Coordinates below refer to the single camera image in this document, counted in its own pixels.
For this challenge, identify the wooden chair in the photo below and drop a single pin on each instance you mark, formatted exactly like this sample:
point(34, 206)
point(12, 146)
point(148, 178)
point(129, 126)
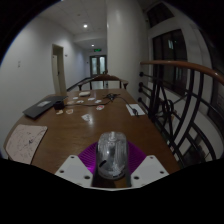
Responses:
point(103, 79)

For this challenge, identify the small black box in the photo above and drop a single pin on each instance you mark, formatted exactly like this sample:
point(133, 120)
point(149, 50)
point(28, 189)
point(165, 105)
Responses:
point(59, 105)

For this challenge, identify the white paper sheet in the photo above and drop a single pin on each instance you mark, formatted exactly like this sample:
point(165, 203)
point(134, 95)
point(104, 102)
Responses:
point(136, 109)

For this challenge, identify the open doorway with frame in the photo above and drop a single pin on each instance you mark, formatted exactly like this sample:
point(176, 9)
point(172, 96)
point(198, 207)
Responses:
point(59, 70)

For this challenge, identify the black railing with wooden handrail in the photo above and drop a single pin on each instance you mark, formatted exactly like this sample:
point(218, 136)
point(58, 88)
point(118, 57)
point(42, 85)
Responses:
point(181, 100)

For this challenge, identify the transparent computer mouse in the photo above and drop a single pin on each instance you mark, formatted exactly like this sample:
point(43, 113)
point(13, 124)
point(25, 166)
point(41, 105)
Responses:
point(112, 153)

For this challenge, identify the green exit sign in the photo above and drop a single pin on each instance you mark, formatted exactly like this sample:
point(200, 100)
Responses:
point(97, 50)

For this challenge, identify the dark window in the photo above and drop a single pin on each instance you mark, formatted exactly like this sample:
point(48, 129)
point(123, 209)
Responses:
point(170, 61)

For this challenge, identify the glass double door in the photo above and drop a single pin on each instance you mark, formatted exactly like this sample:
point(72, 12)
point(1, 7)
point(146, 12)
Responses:
point(98, 65)

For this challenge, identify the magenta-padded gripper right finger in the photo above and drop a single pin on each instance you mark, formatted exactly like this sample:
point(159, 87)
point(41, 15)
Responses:
point(150, 169)

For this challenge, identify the round ceiling light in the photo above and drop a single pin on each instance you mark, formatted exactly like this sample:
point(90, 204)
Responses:
point(85, 25)

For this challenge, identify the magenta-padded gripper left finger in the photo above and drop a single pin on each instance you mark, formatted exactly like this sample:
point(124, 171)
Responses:
point(74, 168)

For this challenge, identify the black laptop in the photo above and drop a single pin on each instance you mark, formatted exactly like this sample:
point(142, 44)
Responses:
point(43, 106)

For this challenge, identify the small pink-white card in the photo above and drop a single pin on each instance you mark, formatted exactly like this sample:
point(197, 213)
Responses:
point(100, 107)

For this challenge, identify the white printed mouse pad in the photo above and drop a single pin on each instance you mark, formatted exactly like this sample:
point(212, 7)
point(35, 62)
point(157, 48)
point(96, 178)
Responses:
point(25, 142)

